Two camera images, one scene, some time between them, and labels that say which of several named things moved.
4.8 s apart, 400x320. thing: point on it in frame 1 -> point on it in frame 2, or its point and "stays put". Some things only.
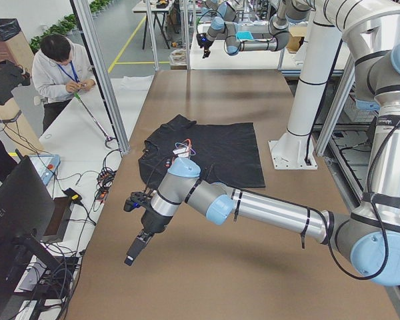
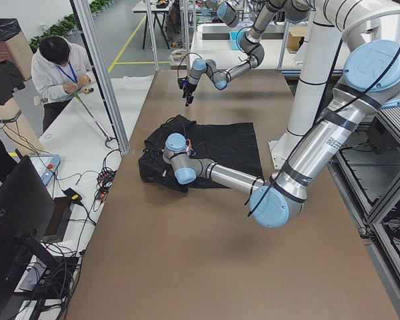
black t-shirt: (227, 153) stays put
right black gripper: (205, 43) -> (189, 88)
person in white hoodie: (61, 69) stays put
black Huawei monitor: (20, 208) stays put
